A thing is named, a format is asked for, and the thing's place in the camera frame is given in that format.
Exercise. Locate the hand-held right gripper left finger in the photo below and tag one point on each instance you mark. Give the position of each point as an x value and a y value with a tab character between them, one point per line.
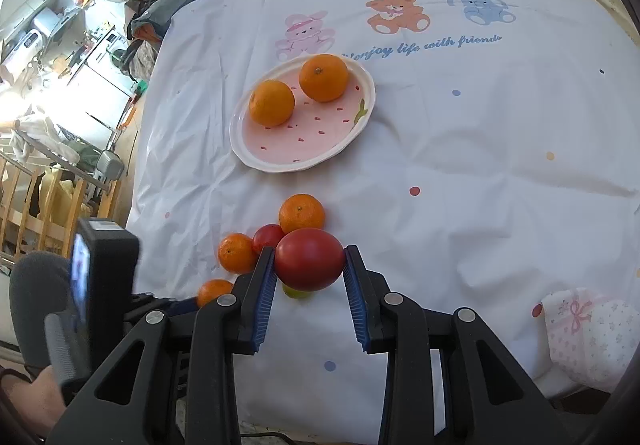
265	297

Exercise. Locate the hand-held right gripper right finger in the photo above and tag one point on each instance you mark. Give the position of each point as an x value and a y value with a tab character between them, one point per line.
357	305

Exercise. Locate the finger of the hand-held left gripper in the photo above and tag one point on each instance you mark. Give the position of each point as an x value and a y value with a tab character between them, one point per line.
182	307

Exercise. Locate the green grape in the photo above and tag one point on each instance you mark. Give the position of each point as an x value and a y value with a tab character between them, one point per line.
295	294

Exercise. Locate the small mandarin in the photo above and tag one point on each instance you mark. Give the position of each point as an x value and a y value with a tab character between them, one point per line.
237	252
214	291
301	213

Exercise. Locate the red cherry tomato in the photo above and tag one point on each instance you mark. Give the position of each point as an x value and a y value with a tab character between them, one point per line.
266	236
309	260

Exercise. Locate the white plate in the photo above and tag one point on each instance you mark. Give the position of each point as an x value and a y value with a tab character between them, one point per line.
310	135

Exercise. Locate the person's left forearm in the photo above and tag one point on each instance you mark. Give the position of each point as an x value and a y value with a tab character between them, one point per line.
35	305

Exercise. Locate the wooden chair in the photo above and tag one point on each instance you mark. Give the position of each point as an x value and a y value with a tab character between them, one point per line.
50	235

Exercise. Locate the yellow cloth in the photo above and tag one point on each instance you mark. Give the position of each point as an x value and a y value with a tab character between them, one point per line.
62	200

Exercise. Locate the grey ribbed appliance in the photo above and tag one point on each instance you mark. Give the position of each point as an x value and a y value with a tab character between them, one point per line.
109	167

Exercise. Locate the orange floor tool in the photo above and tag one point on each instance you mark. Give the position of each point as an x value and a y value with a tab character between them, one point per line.
127	116

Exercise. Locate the white printed bed sheet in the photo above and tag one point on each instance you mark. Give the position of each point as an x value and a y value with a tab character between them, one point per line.
450	175

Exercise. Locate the white kitchen cabinet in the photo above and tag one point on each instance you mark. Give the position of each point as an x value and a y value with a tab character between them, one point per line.
100	100

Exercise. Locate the green dustpan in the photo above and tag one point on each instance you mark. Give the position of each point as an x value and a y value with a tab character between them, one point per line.
142	88

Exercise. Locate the large orange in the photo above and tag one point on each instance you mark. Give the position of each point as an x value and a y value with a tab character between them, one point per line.
324	77
271	102

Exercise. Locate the lace floral cloth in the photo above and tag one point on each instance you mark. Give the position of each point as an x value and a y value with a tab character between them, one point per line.
140	57

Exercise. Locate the white washing machine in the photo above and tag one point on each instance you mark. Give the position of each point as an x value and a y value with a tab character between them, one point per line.
111	47

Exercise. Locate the white water heater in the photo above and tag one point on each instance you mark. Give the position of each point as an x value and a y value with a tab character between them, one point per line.
37	32

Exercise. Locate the teal orange cushion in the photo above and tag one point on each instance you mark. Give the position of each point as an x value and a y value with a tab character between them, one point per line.
165	7

